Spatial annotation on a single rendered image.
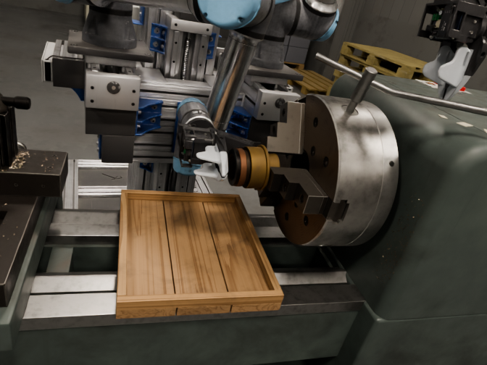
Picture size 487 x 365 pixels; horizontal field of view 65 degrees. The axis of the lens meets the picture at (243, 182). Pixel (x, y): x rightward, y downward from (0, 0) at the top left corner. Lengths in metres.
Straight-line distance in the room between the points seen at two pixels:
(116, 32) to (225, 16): 0.43
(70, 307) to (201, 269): 0.24
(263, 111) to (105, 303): 0.75
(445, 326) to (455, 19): 0.63
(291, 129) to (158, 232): 0.36
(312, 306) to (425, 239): 0.26
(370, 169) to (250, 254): 0.32
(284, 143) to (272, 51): 0.59
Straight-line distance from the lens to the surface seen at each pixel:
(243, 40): 1.01
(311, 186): 0.72
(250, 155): 0.74
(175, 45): 1.33
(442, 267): 0.84
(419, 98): 0.72
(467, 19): 0.74
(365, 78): 0.72
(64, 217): 0.96
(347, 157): 0.69
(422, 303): 0.89
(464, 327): 1.05
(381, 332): 0.90
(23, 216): 0.77
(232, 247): 0.86
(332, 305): 0.85
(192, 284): 0.76
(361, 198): 0.71
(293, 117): 0.80
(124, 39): 1.20
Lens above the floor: 1.41
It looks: 28 degrees down
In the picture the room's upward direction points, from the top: 13 degrees clockwise
